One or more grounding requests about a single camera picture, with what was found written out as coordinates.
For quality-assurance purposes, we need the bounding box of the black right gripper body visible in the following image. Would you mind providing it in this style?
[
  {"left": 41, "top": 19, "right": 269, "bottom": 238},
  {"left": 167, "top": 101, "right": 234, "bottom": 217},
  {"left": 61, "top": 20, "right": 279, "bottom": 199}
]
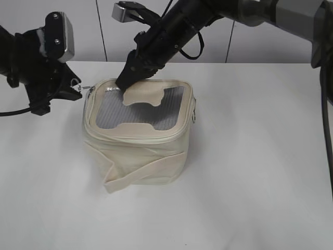
[{"left": 132, "top": 17, "right": 203, "bottom": 72}]

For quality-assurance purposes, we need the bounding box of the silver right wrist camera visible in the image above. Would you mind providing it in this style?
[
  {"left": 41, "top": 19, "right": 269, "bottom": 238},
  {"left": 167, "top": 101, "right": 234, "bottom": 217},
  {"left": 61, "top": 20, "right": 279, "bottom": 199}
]
[{"left": 111, "top": 1, "right": 145, "bottom": 23}]

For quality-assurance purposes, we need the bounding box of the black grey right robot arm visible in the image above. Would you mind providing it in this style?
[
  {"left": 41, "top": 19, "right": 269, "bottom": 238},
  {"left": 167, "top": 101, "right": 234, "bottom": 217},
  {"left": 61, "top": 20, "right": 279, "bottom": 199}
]
[{"left": 112, "top": 1, "right": 332, "bottom": 101}]

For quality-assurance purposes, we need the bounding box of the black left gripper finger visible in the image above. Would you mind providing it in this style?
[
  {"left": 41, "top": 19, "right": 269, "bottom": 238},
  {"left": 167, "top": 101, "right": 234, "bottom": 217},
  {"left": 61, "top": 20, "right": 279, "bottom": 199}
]
[
  {"left": 50, "top": 85, "right": 82, "bottom": 101},
  {"left": 62, "top": 64, "right": 81, "bottom": 87}
]

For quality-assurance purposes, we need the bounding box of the silver zipper pull ring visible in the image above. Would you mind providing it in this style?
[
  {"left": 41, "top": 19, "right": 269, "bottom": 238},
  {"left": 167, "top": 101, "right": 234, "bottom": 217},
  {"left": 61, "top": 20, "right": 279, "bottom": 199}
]
[{"left": 70, "top": 79, "right": 96, "bottom": 93}]

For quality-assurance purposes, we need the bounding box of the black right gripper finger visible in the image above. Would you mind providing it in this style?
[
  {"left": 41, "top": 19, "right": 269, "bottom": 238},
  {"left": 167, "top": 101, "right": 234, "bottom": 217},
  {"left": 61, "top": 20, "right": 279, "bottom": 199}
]
[
  {"left": 132, "top": 68, "right": 156, "bottom": 85},
  {"left": 116, "top": 52, "right": 142, "bottom": 90}
]

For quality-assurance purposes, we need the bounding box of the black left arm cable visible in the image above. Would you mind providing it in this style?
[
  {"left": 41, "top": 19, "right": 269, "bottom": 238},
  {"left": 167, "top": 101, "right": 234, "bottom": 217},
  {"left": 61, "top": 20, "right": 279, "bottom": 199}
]
[{"left": 0, "top": 106, "right": 33, "bottom": 117}]

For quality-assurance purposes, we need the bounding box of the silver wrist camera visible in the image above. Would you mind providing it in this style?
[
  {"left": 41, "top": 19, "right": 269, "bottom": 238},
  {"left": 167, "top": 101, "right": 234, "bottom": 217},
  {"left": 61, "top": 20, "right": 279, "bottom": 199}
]
[
  {"left": 111, "top": 1, "right": 145, "bottom": 23},
  {"left": 37, "top": 11, "right": 75, "bottom": 63}
]

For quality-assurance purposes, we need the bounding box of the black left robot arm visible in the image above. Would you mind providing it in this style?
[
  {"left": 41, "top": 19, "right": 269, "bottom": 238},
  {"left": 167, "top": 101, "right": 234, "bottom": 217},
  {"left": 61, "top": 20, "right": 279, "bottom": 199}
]
[{"left": 1, "top": 28, "right": 82, "bottom": 117}]

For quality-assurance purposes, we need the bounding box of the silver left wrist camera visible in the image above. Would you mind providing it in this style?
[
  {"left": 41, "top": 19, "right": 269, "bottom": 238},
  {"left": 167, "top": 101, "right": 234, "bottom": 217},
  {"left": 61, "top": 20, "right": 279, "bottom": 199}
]
[{"left": 37, "top": 11, "right": 75, "bottom": 63}]

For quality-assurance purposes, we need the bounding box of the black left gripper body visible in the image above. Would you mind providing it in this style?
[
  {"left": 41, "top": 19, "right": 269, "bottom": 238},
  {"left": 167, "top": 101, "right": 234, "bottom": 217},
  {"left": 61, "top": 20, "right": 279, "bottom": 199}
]
[{"left": 7, "top": 29, "right": 63, "bottom": 115}]

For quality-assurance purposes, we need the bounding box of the cream canvas zipper bag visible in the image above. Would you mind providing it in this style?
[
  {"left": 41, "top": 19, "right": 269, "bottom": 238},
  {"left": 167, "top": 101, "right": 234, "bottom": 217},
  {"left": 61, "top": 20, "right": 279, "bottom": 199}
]
[{"left": 82, "top": 79, "right": 196, "bottom": 193}]

